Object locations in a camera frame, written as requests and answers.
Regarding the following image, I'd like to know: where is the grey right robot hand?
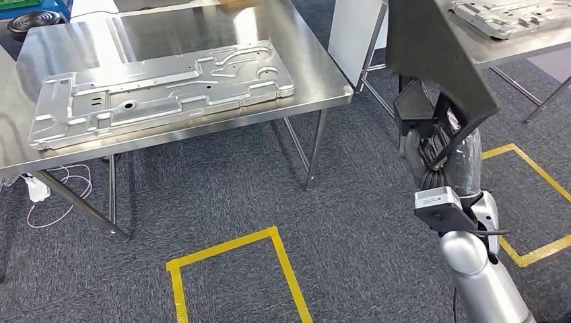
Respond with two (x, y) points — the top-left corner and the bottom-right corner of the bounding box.
(399, 109), (485, 198)

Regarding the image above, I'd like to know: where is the black plastic panel with cutouts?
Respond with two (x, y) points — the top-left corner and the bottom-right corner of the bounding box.
(384, 0), (500, 168)

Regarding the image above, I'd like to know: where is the stainless steel workbench table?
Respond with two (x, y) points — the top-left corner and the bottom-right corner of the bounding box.
(439, 0), (571, 124)
(0, 0), (356, 244)

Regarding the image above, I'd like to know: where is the black ribbed round part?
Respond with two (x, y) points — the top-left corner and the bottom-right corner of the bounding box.
(6, 9), (68, 44)

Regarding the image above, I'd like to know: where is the yellow floor tape square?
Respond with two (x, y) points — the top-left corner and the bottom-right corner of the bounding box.
(166, 225), (314, 323)
(481, 142), (571, 269)

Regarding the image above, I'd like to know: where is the grey stamped metal plate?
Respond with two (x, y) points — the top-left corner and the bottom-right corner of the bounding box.
(448, 0), (571, 41)
(27, 39), (296, 151)

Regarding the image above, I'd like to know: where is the white partition panel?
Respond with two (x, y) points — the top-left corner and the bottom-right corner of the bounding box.
(327, 0), (390, 89)

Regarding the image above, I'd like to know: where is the white power strip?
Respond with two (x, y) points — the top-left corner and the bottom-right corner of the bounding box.
(20, 172), (52, 204)

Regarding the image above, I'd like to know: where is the green flat item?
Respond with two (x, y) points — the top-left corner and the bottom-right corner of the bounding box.
(0, 0), (43, 11)

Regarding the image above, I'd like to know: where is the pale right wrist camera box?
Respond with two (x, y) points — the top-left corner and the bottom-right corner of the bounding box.
(413, 186), (465, 211)

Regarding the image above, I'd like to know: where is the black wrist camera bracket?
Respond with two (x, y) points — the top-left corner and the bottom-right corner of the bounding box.
(413, 196), (500, 235)

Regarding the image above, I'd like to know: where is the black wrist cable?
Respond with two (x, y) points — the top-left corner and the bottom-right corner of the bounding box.
(452, 227), (510, 323)

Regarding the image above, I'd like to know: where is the white power cable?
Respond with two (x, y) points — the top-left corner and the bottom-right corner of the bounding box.
(0, 164), (93, 229)

